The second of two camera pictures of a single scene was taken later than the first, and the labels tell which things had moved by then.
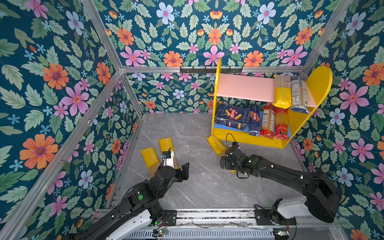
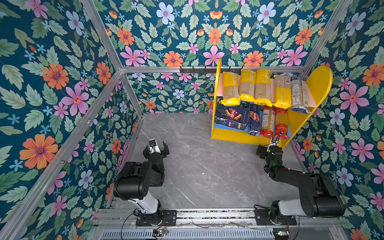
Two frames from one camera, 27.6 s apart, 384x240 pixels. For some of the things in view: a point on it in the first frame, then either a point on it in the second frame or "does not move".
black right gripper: [226, 163] to [264, 150]
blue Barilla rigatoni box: [233, 117] does not move
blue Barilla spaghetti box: [254, 123] does not move
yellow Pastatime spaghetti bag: [166, 145] to [248, 82]
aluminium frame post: [90, 8] does not move
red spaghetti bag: [281, 123] does not move
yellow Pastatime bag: [218, 147] to [262, 88]
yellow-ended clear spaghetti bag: [282, 91] does not move
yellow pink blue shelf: [268, 110] does not move
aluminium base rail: [235, 224] does not move
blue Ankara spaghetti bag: [299, 96] does not move
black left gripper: [180, 172] to [162, 153]
